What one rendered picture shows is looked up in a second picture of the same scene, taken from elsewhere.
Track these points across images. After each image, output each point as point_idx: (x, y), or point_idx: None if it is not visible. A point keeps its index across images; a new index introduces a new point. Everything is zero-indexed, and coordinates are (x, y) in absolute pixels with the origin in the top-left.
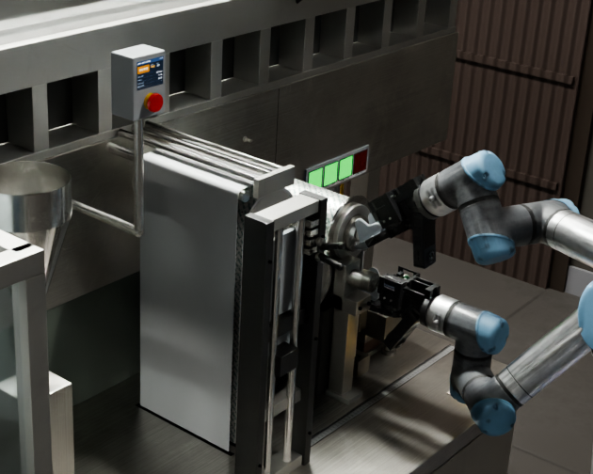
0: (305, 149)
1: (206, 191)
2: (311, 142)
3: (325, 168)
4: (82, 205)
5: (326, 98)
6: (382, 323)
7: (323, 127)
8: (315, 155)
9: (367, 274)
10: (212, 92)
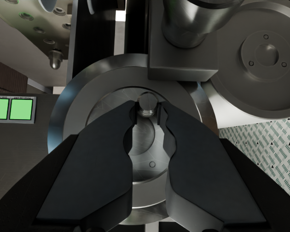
0: (33, 143)
1: None
2: (25, 147)
3: (5, 116)
4: None
5: (1, 187)
6: None
7: (6, 158)
8: (18, 132)
9: (221, 21)
10: (156, 227)
